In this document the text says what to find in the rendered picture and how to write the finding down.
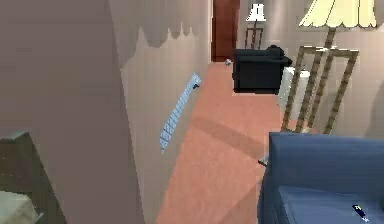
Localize dark green cabinet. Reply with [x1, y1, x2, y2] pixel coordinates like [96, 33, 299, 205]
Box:
[0, 130, 68, 224]

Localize black remote control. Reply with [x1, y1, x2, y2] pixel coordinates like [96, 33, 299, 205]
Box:
[351, 204, 370, 223]

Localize white shade floor lamp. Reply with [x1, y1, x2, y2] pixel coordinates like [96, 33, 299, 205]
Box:
[244, 3, 268, 51]

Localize dark red room door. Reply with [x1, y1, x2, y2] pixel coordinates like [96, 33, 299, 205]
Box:
[211, 0, 241, 63]

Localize white side table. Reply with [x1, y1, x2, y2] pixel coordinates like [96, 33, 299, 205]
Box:
[277, 66, 316, 113]

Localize black armchair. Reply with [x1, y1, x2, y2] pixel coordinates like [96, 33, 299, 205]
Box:
[232, 44, 294, 95]

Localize cream shade floor lamp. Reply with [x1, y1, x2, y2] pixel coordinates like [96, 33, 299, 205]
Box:
[280, 0, 379, 136]

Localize blue armchair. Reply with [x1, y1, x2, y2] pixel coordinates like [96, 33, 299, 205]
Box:
[257, 131, 384, 224]

